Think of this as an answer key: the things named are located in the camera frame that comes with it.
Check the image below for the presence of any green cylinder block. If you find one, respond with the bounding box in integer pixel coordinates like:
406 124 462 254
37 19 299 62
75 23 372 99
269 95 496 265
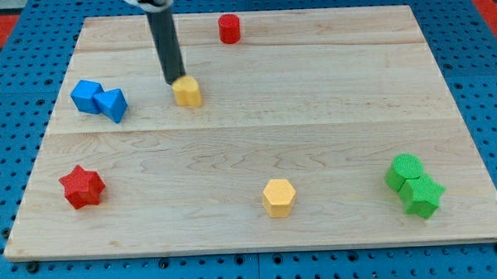
385 153 423 191

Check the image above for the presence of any yellow heart block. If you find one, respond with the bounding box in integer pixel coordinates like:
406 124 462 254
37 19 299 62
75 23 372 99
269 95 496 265
171 75 202 108

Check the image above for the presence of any yellow hexagon block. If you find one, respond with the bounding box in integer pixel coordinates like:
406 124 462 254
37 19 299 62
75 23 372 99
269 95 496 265
262 179 297 219

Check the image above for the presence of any green star block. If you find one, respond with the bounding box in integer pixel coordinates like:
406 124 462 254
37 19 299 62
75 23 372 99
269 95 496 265
398 174 446 219

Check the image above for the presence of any blue cube block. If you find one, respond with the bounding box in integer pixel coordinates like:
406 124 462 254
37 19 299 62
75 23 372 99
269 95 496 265
70 79 104 114

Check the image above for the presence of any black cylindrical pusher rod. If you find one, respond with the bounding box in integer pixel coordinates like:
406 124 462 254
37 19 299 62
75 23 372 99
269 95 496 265
146 8 186 85

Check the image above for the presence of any red star block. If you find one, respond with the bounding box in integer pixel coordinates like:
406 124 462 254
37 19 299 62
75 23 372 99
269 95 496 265
59 166 106 209

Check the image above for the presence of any blue triangular block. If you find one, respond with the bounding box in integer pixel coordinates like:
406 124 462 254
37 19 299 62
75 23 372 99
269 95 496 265
93 89 128 123

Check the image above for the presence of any red cylinder block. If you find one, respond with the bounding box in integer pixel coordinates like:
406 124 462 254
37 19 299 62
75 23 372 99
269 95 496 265
218 13 241 44

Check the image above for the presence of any wooden board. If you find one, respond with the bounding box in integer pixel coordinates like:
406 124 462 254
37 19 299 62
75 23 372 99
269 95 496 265
4 6 497 262

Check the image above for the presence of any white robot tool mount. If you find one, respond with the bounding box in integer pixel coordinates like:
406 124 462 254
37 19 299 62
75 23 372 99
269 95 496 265
123 0 174 13

